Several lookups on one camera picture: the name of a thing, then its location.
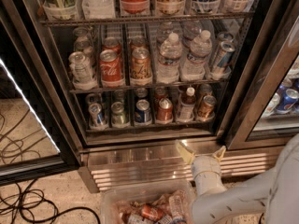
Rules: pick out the water bottle middle left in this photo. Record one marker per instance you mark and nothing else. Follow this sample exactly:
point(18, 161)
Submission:
point(169, 59)

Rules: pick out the blue pepsi can bottom shelf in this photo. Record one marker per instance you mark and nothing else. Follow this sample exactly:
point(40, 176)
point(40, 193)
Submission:
point(142, 111)

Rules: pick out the gold can middle shelf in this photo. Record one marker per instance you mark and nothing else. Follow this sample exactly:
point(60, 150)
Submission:
point(140, 64)

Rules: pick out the silver can middle shelf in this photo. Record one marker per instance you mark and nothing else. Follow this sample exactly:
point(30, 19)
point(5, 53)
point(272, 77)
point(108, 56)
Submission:
point(81, 67)

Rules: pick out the orange can behind bottom shelf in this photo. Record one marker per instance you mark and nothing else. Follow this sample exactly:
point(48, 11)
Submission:
point(204, 89)

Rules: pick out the blue white can bottom shelf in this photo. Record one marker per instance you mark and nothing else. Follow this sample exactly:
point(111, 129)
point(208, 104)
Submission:
point(97, 115)

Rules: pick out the clear plastic bin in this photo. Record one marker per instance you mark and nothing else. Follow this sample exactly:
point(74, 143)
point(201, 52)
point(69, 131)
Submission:
point(144, 193)

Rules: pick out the fridge glass door right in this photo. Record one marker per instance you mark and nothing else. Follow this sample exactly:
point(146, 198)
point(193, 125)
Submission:
point(250, 128)

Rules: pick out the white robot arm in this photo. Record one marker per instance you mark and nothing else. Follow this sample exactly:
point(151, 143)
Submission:
point(274, 192)

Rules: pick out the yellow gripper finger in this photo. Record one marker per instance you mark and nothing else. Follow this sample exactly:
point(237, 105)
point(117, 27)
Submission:
point(219, 154)
point(186, 153)

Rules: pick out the green can bottom shelf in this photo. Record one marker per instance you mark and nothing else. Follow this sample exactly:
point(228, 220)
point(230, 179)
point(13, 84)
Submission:
point(119, 115)

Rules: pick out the fridge bottom grille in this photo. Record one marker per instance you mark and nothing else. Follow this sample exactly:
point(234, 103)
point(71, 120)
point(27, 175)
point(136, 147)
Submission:
point(101, 171)

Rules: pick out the orange can front bottom shelf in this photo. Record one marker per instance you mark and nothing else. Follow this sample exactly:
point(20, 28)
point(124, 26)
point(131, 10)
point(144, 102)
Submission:
point(206, 107)

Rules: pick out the red can bottom shelf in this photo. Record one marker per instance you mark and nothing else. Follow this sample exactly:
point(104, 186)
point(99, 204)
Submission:
point(164, 112)

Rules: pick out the blue silver slim can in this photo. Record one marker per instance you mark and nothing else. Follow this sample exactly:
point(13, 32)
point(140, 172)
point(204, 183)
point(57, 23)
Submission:
point(223, 57)

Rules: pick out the red coca-cola can middle shelf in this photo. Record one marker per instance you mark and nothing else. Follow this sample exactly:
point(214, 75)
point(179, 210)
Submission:
point(110, 68)

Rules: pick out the red can in bin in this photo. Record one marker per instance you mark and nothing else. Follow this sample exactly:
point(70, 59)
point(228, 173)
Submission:
point(152, 213)

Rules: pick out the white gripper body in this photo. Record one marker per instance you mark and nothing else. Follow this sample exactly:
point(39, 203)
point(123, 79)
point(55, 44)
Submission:
point(206, 166)

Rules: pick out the brown bottle white cap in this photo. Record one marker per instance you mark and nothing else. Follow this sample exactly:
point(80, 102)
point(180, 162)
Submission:
point(186, 104)

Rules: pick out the water bottle middle right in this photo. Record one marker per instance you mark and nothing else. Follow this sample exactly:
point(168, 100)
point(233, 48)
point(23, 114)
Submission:
point(197, 57)

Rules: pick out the open fridge door left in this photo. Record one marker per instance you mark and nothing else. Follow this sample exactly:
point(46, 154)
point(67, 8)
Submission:
point(32, 144)

